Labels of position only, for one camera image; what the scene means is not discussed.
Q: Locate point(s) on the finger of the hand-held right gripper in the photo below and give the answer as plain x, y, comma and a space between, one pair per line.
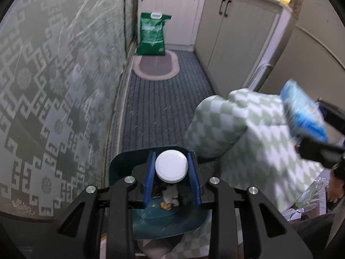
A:
320, 151
335, 118

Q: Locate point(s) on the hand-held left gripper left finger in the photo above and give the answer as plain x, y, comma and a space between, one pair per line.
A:
149, 183

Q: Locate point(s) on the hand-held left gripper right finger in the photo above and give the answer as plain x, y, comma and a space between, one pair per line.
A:
195, 183

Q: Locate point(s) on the white plastic bag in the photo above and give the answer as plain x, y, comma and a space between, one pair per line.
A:
169, 193

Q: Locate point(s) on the white ridged round lid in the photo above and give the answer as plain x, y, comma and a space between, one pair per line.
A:
171, 166

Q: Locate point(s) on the ginger root piece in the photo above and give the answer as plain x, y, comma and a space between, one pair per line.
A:
166, 206

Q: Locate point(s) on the blue tissue pack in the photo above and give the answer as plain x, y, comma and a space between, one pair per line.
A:
302, 113

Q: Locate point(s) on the teal trash bin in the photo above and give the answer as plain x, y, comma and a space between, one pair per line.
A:
120, 164

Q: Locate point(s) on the person's right hand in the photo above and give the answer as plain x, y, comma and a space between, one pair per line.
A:
335, 191

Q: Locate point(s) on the clear plastic bag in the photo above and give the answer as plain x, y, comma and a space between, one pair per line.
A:
312, 194

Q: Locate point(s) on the beige refrigerator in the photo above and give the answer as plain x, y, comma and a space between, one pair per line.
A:
310, 59

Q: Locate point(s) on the green white checkered tablecloth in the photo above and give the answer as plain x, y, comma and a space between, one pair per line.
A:
256, 140

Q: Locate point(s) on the striped grey rug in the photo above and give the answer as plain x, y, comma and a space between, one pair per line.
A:
161, 108

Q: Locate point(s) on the oval floor mat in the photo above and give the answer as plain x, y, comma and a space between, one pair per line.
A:
156, 66

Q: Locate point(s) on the patterned glass sliding door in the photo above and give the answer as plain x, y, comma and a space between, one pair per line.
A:
54, 99
130, 10

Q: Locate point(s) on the beige kitchen cabinet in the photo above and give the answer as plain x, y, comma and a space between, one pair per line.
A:
237, 32

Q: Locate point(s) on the green rice bag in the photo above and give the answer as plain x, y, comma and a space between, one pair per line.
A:
151, 33

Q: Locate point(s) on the white kitchen cabinet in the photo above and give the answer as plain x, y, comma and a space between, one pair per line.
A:
172, 13

